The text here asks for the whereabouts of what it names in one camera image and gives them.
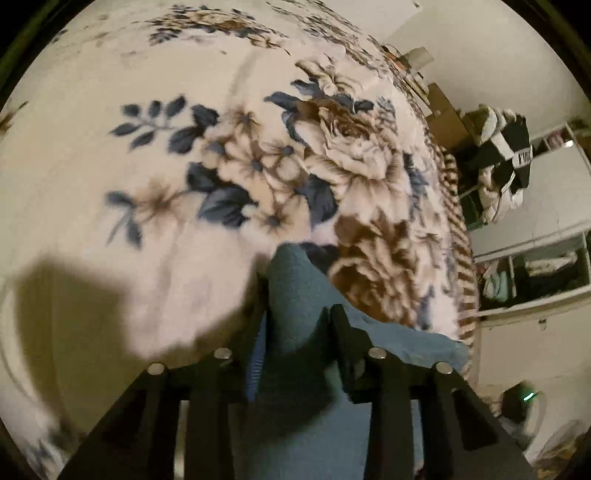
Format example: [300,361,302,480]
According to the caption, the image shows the blue denim pants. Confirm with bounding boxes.
[235,244,468,479]

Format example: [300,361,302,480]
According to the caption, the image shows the black device with green light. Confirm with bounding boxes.
[497,381,547,452]

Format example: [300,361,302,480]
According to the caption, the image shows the white shelf unit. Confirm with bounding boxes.
[459,119,591,324]

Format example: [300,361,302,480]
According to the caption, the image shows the black and white clothes pile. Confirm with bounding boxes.
[457,104,533,230]

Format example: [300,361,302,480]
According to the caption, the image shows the brown cardboard box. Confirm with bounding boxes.
[427,83,473,152]

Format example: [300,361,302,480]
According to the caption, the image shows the floral cream bed blanket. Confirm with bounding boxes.
[1,1,476,479]

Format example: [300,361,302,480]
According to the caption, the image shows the white box on bed edge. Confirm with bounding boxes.
[403,46,434,72]

